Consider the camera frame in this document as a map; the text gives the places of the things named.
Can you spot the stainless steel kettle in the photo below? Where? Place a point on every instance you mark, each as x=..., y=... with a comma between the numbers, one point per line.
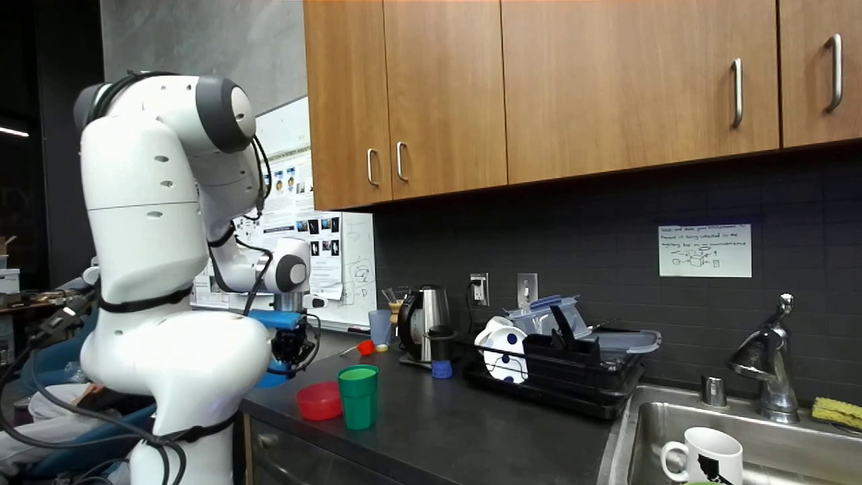
x=428, y=318

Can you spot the wooden cabinet door at edge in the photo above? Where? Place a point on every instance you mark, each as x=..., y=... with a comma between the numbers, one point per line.
x=823, y=72

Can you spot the glass pour-over coffee maker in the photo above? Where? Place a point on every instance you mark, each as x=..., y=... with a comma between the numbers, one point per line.
x=390, y=297

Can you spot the white wall notice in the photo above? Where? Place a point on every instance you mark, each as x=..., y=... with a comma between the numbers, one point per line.
x=703, y=248

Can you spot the whiteboard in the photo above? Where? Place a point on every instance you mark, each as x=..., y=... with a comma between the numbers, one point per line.
x=359, y=271

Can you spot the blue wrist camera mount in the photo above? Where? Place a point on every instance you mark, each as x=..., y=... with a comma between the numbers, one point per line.
x=274, y=318

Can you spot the chrome sink faucet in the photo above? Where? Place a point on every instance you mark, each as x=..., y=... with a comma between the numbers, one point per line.
x=763, y=359

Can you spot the research poster with photos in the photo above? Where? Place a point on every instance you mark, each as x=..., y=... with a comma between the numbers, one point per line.
x=323, y=256

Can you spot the white mug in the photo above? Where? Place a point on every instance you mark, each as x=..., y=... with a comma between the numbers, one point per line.
x=709, y=454

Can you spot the metal sink knob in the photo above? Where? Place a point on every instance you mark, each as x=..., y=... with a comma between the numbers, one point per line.
x=711, y=390

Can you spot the yellow sponge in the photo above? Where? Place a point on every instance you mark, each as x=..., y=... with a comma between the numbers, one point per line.
x=836, y=410

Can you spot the pink plastic bowl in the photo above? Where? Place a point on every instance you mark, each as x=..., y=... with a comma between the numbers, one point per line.
x=318, y=403

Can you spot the wide wooden cabinet door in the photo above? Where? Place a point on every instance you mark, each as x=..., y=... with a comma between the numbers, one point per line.
x=629, y=81

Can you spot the stainless steel sink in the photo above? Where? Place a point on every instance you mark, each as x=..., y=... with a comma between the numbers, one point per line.
x=770, y=445

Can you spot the translucent blue cup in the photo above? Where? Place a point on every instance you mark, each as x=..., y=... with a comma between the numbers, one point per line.
x=379, y=329

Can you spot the small blue cup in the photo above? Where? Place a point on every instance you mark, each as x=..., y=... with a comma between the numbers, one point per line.
x=439, y=367

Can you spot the blue grey container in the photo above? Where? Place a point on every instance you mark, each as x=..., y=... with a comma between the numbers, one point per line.
x=560, y=313

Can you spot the medium wooden cabinet door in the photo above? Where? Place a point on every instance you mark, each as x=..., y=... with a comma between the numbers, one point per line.
x=444, y=81

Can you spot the narrow wooden cabinet door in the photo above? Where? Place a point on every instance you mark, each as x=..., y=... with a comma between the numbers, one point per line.
x=346, y=81

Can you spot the grey plate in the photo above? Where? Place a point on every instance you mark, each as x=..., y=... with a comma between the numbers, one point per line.
x=629, y=340

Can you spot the green plastic cup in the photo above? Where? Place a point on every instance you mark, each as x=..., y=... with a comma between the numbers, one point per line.
x=359, y=400

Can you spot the tall wall outlet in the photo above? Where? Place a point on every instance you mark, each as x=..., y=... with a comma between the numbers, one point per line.
x=525, y=289

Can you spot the white perforated strainer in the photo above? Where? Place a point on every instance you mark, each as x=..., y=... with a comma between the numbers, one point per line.
x=501, y=345

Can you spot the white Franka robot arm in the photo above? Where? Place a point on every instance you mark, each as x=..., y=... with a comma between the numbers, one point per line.
x=150, y=232

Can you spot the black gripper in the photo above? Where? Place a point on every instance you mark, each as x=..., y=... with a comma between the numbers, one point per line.
x=292, y=345

